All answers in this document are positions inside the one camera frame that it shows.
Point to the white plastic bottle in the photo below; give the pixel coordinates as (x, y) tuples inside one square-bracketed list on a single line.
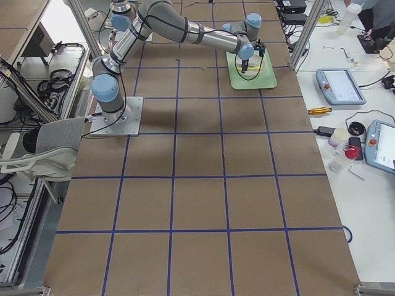
[(350, 15)]

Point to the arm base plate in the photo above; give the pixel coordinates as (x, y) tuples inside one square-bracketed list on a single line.
[(123, 123)]

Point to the yellow handled screwdriver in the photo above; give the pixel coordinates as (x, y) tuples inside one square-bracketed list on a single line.
[(319, 111)]

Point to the yellow plastic fork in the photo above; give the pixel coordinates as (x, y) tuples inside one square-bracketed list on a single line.
[(253, 68)]

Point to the grey office chair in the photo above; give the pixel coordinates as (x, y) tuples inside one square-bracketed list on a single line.
[(55, 155)]

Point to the red round object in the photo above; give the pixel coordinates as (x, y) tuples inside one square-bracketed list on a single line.
[(351, 152)]

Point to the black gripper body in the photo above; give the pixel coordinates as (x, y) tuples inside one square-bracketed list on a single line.
[(245, 63)]

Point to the black power adapter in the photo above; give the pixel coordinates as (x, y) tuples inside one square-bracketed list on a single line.
[(324, 131)]

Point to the blue teach pendant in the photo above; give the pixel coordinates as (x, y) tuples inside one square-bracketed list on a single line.
[(379, 146), (339, 87)]

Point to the light green tray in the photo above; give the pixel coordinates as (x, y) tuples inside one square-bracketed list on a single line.
[(265, 80)]

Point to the aluminium frame post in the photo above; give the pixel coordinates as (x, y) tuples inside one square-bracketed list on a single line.
[(307, 30)]

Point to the white round plate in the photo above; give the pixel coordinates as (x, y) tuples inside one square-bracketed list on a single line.
[(256, 64)]

